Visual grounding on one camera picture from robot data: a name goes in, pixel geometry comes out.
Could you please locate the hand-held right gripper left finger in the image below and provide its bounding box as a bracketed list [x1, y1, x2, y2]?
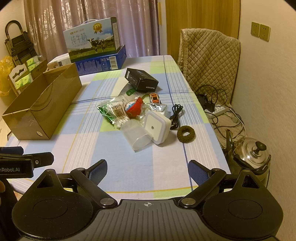
[35, 159, 118, 209]

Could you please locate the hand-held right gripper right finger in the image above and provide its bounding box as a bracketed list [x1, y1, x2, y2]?
[178, 159, 264, 209]

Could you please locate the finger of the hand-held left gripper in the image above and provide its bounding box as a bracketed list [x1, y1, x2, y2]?
[0, 146, 24, 155]
[0, 152, 55, 168]

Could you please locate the brown cardboard box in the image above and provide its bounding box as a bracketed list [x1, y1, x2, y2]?
[2, 62, 82, 140]

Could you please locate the black usb cable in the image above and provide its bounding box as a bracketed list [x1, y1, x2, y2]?
[169, 103, 185, 130]

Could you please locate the silver green tea packet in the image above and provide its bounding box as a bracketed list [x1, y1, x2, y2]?
[95, 84, 142, 124]

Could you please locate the black shaver box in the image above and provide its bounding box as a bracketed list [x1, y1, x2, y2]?
[125, 68, 159, 91]

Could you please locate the brown hair scrunchie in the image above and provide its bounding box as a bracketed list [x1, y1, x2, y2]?
[177, 125, 196, 142]

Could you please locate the translucent plastic cup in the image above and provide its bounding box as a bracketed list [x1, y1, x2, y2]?
[120, 120, 153, 152]

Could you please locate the stainless steel kettle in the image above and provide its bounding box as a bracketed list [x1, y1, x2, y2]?
[225, 130, 271, 186]

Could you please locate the white square night light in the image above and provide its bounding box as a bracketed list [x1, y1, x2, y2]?
[144, 111, 172, 145]

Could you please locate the cotton swab pack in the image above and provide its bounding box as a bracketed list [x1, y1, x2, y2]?
[107, 97, 131, 129]

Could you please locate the white power strip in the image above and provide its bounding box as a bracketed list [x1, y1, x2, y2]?
[205, 107, 226, 118]

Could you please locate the red round toy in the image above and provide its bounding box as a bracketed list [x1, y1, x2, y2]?
[125, 97, 144, 118]

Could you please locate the yellow plastic bag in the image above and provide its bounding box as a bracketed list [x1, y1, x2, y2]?
[0, 56, 14, 96]

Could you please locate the orange toy car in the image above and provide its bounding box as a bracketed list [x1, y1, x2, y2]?
[149, 93, 162, 104]

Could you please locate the brown tissue display box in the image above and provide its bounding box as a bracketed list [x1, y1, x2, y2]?
[25, 56, 48, 78]

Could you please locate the small white box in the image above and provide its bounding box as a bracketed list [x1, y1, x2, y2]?
[47, 53, 72, 70]

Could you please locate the black folding step stool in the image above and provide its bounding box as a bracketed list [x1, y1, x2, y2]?
[5, 20, 37, 67]

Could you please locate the blue cardboard box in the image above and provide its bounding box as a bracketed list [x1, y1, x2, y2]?
[74, 44, 126, 76]

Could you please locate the chair with quilted cover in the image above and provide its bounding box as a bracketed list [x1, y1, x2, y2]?
[177, 28, 241, 107]

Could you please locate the milk carton with cow print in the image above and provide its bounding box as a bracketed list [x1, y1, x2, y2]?
[63, 17, 122, 63]

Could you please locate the pink patterned curtain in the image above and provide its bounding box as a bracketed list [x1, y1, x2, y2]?
[23, 0, 160, 62]

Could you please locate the wooden wardrobe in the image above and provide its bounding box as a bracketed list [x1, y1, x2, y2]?
[165, 0, 241, 65]

